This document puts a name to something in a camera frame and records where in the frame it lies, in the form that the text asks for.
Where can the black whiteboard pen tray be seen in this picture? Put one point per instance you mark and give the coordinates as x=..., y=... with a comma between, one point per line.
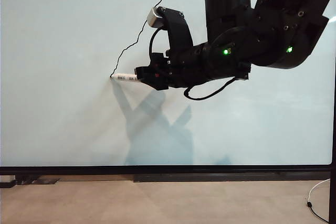
x=225, y=178

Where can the white whiteboard marker pen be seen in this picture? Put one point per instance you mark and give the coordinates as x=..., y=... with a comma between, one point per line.
x=124, y=77

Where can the black stand foot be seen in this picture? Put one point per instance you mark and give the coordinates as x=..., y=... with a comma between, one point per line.
x=8, y=185

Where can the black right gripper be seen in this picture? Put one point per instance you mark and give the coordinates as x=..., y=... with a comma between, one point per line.
x=181, y=66

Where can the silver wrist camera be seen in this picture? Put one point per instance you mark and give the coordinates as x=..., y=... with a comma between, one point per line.
x=155, y=17

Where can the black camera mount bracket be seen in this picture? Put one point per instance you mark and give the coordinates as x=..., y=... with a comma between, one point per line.
x=178, y=30

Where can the white glass whiteboard black frame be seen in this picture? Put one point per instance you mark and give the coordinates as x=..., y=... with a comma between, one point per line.
x=65, y=77

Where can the black whiteboard stand leg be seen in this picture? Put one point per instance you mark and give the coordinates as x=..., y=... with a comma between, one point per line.
x=332, y=200

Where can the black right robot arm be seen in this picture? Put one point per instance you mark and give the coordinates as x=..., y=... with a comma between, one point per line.
x=262, y=37

